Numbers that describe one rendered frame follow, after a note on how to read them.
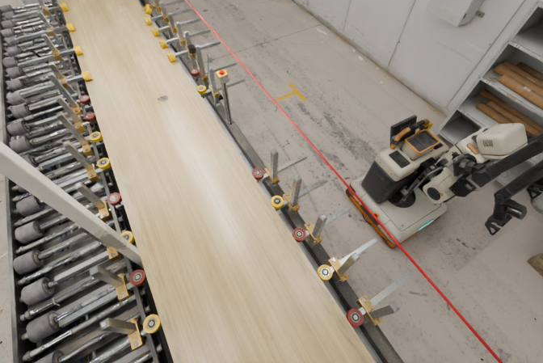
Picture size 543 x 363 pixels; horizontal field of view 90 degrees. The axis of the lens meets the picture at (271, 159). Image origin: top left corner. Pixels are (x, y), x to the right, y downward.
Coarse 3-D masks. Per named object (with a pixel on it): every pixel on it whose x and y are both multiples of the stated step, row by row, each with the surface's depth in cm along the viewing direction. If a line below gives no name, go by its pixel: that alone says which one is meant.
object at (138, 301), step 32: (0, 32) 292; (64, 32) 308; (0, 64) 260; (32, 128) 245; (64, 128) 246; (96, 128) 234; (64, 224) 182; (128, 224) 193; (64, 288) 159; (96, 288) 160; (96, 352) 151; (128, 352) 151; (160, 352) 141
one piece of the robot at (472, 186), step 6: (492, 162) 169; (462, 180) 170; (468, 180) 167; (492, 180) 168; (456, 186) 176; (462, 186) 172; (468, 186) 168; (474, 186) 165; (480, 186) 165; (456, 192) 178; (462, 192) 174; (468, 192) 170
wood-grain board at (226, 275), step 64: (64, 0) 322; (128, 0) 324; (128, 64) 253; (128, 128) 207; (192, 128) 208; (128, 192) 175; (192, 192) 176; (256, 192) 177; (192, 256) 153; (256, 256) 153; (192, 320) 135; (256, 320) 135; (320, 320) 136
